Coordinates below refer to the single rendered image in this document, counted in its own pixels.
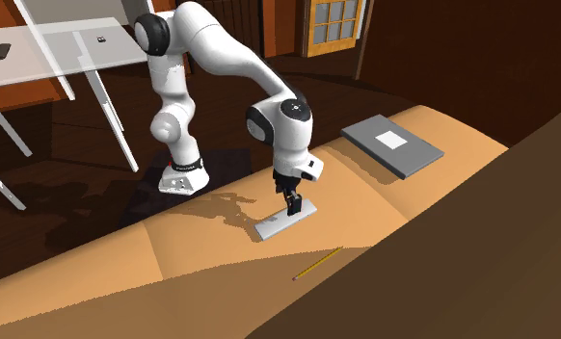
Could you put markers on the yellow pencil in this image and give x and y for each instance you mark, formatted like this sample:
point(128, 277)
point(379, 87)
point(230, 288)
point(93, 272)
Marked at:
point(317, 264)

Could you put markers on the grey book with white label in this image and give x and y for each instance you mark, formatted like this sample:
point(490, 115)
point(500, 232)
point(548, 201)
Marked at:
point(412, 157)

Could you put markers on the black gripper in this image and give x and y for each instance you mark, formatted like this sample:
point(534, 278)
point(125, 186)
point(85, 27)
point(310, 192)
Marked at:
point(285, 180)

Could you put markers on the white table with glass top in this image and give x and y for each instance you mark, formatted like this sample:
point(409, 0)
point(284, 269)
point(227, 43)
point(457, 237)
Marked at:
point(50, 51)

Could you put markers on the yellow framed window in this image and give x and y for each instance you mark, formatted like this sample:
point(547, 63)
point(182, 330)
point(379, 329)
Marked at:
point(334, 23)

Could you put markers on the silver flat tablet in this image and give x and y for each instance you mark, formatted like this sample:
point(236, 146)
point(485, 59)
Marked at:
point(273, 226)

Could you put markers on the small black object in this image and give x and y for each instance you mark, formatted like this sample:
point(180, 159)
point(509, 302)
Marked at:
point(101, 39)

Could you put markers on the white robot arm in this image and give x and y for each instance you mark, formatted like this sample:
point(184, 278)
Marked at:
point(224, 51)

